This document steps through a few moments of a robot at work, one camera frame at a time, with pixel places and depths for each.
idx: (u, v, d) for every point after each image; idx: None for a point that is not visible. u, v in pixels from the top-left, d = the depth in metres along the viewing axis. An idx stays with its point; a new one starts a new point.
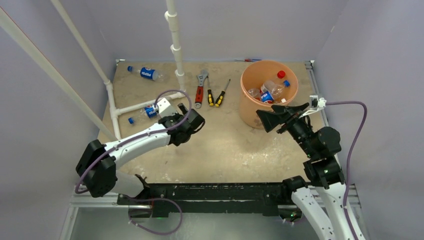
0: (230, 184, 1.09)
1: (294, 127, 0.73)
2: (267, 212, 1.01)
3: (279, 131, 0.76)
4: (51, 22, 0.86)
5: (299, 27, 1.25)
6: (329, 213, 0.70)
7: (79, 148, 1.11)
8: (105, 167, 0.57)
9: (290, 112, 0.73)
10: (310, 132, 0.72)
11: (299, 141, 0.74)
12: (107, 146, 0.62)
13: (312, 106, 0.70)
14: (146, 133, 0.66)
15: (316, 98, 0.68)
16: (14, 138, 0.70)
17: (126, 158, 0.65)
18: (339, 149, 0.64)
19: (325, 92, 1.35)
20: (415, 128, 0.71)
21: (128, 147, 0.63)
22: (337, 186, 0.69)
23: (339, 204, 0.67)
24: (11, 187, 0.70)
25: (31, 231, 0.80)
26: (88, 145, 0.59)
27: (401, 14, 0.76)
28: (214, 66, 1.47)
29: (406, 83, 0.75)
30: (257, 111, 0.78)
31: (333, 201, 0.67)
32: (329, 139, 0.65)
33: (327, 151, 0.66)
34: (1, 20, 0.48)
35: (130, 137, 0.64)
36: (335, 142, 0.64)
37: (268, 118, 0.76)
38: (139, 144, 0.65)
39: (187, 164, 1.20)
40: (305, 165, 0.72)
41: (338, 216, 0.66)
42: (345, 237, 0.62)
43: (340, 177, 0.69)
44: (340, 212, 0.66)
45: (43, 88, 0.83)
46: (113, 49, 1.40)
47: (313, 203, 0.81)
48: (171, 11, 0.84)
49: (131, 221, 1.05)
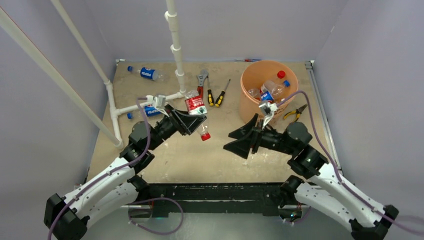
0: (230, 184, 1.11)
1: (264, 138, 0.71)
2: (268, 213, 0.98)
3: (253, 149, 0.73)
4: (51, 22, 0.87)
5: (298, 27, 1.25)
6: (334, 194, 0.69)
7: (79, 148, 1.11)
8: (67, 220, 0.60)
9: (256, 130, 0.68)
10: (276, 133, 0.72)
11: (274, 148, 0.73)
12: (67, 198, 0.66)
13: (266, 114, 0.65)
14: (107, 172, 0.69)
15: (266, 106, 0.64)
16: (14, 137, 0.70)
17: (92, 202, 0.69)
18: (310, 136, 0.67)
19: (325, 92, 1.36)
20: (415, 129, 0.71)
21: (89, 194, 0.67)
22: (326, 168, 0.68)
23: (337, 182, 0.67)
24: (12, 187, 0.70)
25: (31, 230, 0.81)
26: (48, 200, 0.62)
27: (401, 15, 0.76)
28: (214, 66, 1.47)
29: (406, 83, 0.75)
30: (224, 147, 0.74)
31: (331, 182, 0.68)
32: (297, 133, 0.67)
33: (302, 144, 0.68)
34: (18, 38, 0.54)
35: (89, 184, 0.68)
36: (305, 133, 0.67)
37: (239, 146, 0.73)
38: (105, 183, 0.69)
39: (186, 164, 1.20)
40: (290, 165, 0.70)
41: (343, 194, 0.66)
42: (359, 209, 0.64)
43: (322, 158, 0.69)
44: (343, 189, 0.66)
45: (43, 88, 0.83)
46: (113, 48, 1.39)
47: (318, 194, 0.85)
48: (171, 11, 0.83)
49: (131, 221, 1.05)
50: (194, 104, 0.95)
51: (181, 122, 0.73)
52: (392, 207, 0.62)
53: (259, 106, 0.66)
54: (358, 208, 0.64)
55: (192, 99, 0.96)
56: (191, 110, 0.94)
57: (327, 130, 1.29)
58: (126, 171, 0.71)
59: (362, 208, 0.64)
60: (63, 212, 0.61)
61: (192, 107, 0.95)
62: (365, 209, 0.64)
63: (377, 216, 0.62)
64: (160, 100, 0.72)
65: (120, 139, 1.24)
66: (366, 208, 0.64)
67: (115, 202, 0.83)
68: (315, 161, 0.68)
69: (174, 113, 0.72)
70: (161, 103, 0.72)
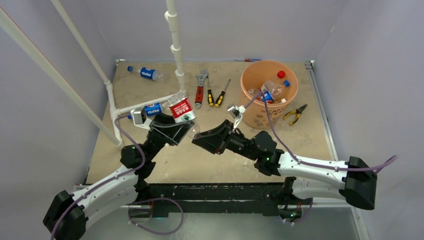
0: (230, 184, 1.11)
1: (232, 141, 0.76)
2: (267, 212, 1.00)
3: (220, 149, 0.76)
4: (51, 22, 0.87)
5: (299, 27, 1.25)
6: (303, 175, 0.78)
7: (79, 148, 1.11)
8: (74, 217, 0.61)
9: (228, 129, 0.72)
10: (244, 139, 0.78)
11: (240, 151, 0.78)
12: (75, 196, 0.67)
13: (236, 116, 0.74)
14: (114, 176, 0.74)
15: (235, 108, 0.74)
16: (14, 137, 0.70)
17: (96, 203, 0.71)
18: (275, 144, 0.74)
19: (325, 92, 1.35)
20: (416, 129, 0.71)
21: (96, 194, 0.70)
22: (286, 155, 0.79)
23: (297, 163, 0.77)
24: (11, 187, 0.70)
25: (31, 230, 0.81)
26: (57, 196, 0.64)
27: (401, 14, 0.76)
28: (214, 66, 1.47)
29: (406, 82, 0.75)
30: (193, 141, 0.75)
31: (293, 165, 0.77)
32: (264, 143, 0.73)
33: (271, 153, 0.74)
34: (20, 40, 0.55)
35: (97, 184, 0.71)
36: (270, 141, 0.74)
37: (209, 141, 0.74)
38: (111, 186, 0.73)
39: (186, 164, 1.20)
40: (258, 168, 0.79)
41: (307, 170, 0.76)
42: (325, 174, 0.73)
43: (279, 151, 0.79)
44: (304, 166, 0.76)
45: (43, 88, 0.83)
46: (113, 48, 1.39)
47: (310, 182, 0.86)
48: (171, 11, 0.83)
49: (131, 221, 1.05)
50: (177, 113, 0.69)
51: (164, 136, 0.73)
52: (357, 158, 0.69)
53: (228, 110, 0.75)
54: (325, 174, 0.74)
55: (173, 106, 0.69)
56: (176, 119, 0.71)
57: (327, 130, 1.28)
58: (131, 177, 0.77)
59: (327, 173, 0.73)
60: (70, 208, 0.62)
61: (176, 116, 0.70)
62: (329, 173, 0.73)
63: (342, 173, 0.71)
64: (137, 116, 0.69)
65: (120, 139, 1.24)
66: (330, 171, 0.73)
67: (116, 205, 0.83)
68: (275, 157, 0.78)
69: (154, 127, 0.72)
70: (138, 120, 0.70)
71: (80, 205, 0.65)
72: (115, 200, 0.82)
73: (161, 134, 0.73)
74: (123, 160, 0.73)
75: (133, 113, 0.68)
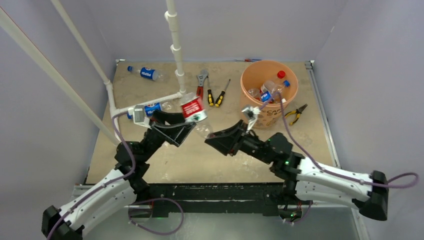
0: (230, 184, 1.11)
1: (245, 143, 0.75)
2: (268, 212, 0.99)
3: (233, 152, 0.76)
4: (51, 22, 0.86)
5: (299, 27, 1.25)
6: (322, 183, 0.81)
7: (79, 148, 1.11)
8: (62, 232, 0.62)
9: (241, 130, 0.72)
10: (259, 141, 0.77)
11: (253, 153, 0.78)
12: (63, 211, 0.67)
13: (250, 117, 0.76)
14: (102, 185, 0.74)
15: (249, 109, 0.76)
16: (14, 136, 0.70)
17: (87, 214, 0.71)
18: (291, 146, 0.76)
19: (325, 92, 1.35)
20: (416, 128, 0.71)
21: (84, 207, 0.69)
22: (306, 161, 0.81)
23: (319, 171, 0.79)
24: (11, 187, 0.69)
25: (30, 231, 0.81)
26: (44, 213, 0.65)
27: (401, 14, 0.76)
28: (214, 66, 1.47)
29: (406, 82, 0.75)
30: (207, 140, 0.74)
31: (314, 173, 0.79)
32: (279, 146, 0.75)
33: (286, 156, 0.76)
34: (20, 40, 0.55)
35: (83, 197, 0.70)
36: (286, 144, 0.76)
37: (222, 142, 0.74)
38: (99, 195, 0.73)
39: (186, 164, 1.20)
40: (274, 171, 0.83)
41: (329, 178, 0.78)
42: (349, 186, 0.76)
43: (298, 156, 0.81)
44: (328, 176, 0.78)
45: (43, 88, 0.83)
46: (113, 48, 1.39)
47: (316, 186, 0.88)
48: (171, 11, 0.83)
49: (131, 221, 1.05)
50: (186, 112, 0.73)
51: (164, 135, 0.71)
52: (378, 172, 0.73)
53: (243, 111, 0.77)
54: (349, 186, 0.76)
55: (184, 106, 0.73)
56: (185, 119, 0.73)
57: (327, 130, 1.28)
58: (120, 184, 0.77)
59: (352, 185, 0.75)
60: (57, 225, 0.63)
61: (185, 116, 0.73)
62: (354, 185, 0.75)
63: (367, 187, 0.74)
64: (138, 114, 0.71)
65: (120, 139, 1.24)
66: (354, 185, 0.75)
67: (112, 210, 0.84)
68: (293, 161, 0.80)
69: (156, 128, 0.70)
70: (139, 117, 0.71)
71: (67, 221, 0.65)
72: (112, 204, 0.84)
73: (161, 133, 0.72)
74: (118, 156, 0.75)
75: (134, 110, 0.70)
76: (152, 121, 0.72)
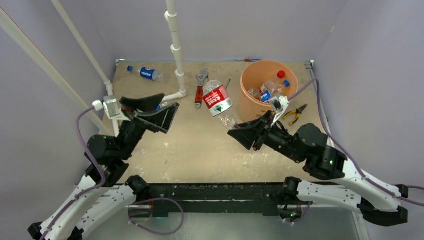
0: (230, 184, 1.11)
1: (270, 137, 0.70)
2: (268, 212, 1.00)
3: (256, 146, 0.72)
4: (51, 22, 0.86)
5: (299, 27, 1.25)
6: (358, 190, 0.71)
7: (80, 148, 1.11)
8: None
9: (264, 121, 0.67)
10: (288, 136, 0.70)
11: (281, 150, 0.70)
12: (43, 228, 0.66)
13: (277, 109, 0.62)
14: (74, 197, 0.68)
15: (277, 100, 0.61)
16: (14, 136, 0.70)
17: (70, 226, 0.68)
18: (326, 138, 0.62)
19: (325, 92, 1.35)
20: (415, 128, 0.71)
21: (62, 223, 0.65)
22: (347, 165, 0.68)
23: (360, 177, 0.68)
24: (10, 187, 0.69)
25: (30, 231, 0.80)
26: (28, 229, 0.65)
27: (401, 14, 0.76)
28: (214, 66, 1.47)
29: (406, 82, 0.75)
30: (229, 132, 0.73)
31: (355, 179, 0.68)
32: (311, 138, 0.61)
33: (319, 150, 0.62)
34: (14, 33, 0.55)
35: (59, 213, 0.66)
36: (320, 136, 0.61)
37: (246, 135, 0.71)
38: (75, 208, 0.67)
39: (186, 164, 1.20)
40: (308, 171, 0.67)
41: (366, 186, 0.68)
42: (383, 197, 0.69)
43: (341, 156, 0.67)
44: (367, 183, 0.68)
45: (43, 89, 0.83)
46: (113, 48, 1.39)
47: (319, 188, 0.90)
48: (171, 11, 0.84)
49: (131, 221, 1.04)
50: (210, 103, 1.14)
51: (150, 124, 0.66)
52: (404, 186, 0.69)
53: (270, 100, 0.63)
54: (383, 198, 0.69)
55: (207, 98, 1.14)
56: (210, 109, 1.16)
57: (327, 130, 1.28)
58: (94, 192, 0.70)
59: (386, 197, 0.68)
60: None
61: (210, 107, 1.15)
62: (387, 197, 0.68)
63: (396, 201, 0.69)
64: (111, 106, 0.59)
65: None
66: (387, 197, 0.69)
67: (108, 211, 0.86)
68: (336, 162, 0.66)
69: (142, 118, 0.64)
70: (114, 110, 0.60)
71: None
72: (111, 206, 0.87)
73: (144, 123, 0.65)
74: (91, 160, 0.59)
75: (107, 102, 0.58)
76: (128, 112, 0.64)
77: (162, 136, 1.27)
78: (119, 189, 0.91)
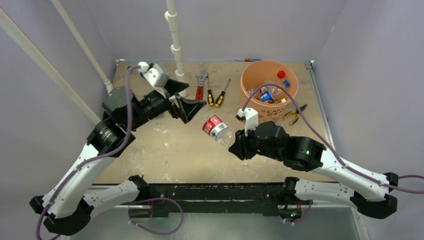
0: (230, 184, 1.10)
1: (249, 143, 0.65)
2: (267, 212, 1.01)
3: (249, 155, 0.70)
4: (51, 22, 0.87)
5: (299, 27, 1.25)
6: (344, 181, 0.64)
7: (79, 148, 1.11)
8: (51, 222, 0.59)
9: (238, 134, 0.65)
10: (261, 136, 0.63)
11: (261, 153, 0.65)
12: (45, 202, 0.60)
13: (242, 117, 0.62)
14: (75, 168, 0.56)
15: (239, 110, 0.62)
16: (14, 136, 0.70)
17: (76, 198, 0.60)
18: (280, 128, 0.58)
19: (326, 92, 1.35)
20: (415, 128, 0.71)
21: (64, 196, 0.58)
22: (326, 155, 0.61)
23: (340, 167, 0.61)
24: (10, 187, 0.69)
25: (29, 230, 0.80)
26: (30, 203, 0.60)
27: (401, 14, 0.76)
28: (214, 66, 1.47)
29: (406, 82, 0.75)
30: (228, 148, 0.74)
31: (335, 169, 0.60)
32: (265, 132, 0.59)
33: (281, 142, 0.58)
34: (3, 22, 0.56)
35: (60, 185, 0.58)
36: (273, 129, 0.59)
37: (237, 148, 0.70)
38: (78, 180, 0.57)
39: (186, 164, 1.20)
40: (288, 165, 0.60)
41: (348, 176, 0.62)
42: (368, 186, 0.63)
43: (319, 146, 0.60)
44: (349, 173, 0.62)
45: (43, 88, 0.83)
46: (113, 48, 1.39)
47: (315, 185, 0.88)
48: (171, 11, 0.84)
49: (131, 221, 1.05)
50: None
51: (180, 108, 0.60)
52: (392, 173, 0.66)
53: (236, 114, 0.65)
54: (368, 187, 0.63)
55: None
56: None
57: (327, 130, 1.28)
58: (99, 163, 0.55)
59: (371, 186, 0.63)
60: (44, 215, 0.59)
61: None
62: (373, 185, 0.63)
63: (384, 189, 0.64)
64: (161, 76, 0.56)
65: None
66: (372, 184, 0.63)
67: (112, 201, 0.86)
68: (314, 151, 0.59)
69: (179, 101, 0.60)
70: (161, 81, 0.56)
71: (52, 213, 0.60)
72: (118, 195, 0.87)
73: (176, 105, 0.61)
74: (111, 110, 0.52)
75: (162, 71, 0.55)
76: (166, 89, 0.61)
77: (162, 136, 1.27)
78: (125, 182, 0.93)
